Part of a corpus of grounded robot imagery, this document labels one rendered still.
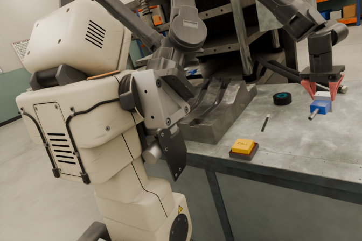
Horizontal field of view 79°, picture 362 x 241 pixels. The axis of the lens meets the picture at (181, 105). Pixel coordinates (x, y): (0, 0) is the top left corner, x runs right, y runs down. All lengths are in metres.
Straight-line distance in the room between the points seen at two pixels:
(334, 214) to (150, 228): 0.58
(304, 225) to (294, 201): 0.11
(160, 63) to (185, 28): 0.10
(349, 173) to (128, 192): 0.58
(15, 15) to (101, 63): 7.51
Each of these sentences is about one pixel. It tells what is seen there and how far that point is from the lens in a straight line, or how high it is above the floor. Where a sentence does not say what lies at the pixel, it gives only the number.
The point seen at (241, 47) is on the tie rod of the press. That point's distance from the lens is 1.51.
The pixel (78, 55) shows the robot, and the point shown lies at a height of 1.28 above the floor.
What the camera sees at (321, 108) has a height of 0.94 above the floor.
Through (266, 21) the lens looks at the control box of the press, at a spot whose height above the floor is 1.13.
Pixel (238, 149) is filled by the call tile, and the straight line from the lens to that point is 0.80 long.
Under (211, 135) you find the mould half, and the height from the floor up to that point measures 0.84.
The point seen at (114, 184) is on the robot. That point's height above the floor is 0.97.
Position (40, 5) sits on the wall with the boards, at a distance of 8.15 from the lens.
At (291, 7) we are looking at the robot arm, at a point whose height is 1.23.
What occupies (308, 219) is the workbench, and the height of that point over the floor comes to 0.55.
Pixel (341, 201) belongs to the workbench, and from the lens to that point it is 0.87.
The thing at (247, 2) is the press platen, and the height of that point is 1.26.
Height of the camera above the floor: 1.29
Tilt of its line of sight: 21 degrees down
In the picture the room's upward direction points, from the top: 17 degrees counter-clockwise
